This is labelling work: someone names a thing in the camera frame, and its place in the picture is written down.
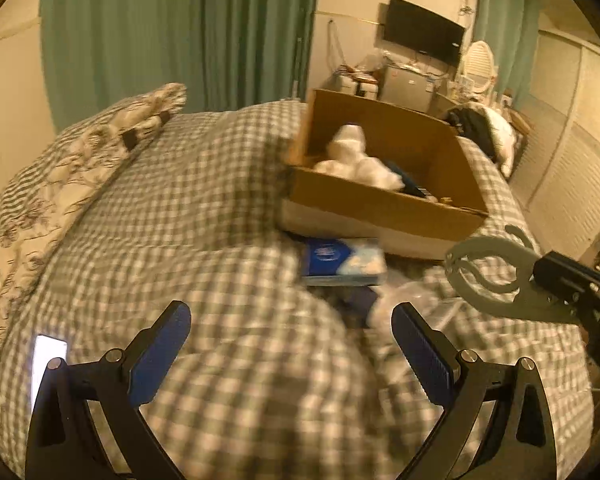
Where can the wide green curtain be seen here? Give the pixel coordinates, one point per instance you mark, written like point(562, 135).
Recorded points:
point(155, 35)

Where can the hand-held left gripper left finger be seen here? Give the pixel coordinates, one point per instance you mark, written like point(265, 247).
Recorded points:
point(152, 360)

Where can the green checkered blanket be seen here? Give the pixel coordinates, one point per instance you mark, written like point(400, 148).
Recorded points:
point(220, 200)

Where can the black bag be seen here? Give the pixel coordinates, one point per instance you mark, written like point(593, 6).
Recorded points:
point(472, 127)

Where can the narrow green curtain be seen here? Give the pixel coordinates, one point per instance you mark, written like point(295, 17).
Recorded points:
point(505, 30)

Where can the white padded garment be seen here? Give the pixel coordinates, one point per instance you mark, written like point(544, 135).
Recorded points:
point(502, 135)

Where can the cardboard box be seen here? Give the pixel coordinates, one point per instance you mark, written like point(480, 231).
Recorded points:
point(380, 205)

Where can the white louvered wardrobe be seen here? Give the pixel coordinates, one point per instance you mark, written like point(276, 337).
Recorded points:
point(570, 150)

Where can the clear plastic wrap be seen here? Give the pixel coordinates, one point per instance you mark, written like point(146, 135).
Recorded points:
point(415, 300)

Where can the white oval vanity mirror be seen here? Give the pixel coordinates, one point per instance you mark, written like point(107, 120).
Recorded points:
point(480, 67)

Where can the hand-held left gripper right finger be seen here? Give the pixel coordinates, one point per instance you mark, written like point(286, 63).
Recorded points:
point(425, 360)

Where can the floral patterned pillow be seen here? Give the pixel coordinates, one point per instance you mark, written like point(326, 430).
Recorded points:
point(40, 210)

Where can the grey mini fridge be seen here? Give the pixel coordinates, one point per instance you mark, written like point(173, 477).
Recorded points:
point(407, 90)

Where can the blue tissue packet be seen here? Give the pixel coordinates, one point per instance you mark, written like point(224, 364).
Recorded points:
point(340, 260)

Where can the lit smartphone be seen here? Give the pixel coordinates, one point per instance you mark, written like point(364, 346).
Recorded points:
point(47, 365)

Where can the dark blue cloth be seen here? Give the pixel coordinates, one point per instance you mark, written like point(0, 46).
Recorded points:
point(410, 180)

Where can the white fluffy cloth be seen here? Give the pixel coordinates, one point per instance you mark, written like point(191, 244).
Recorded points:
point(352, 157)

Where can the black wall television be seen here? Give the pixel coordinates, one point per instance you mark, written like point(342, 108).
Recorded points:
point(422, 32)

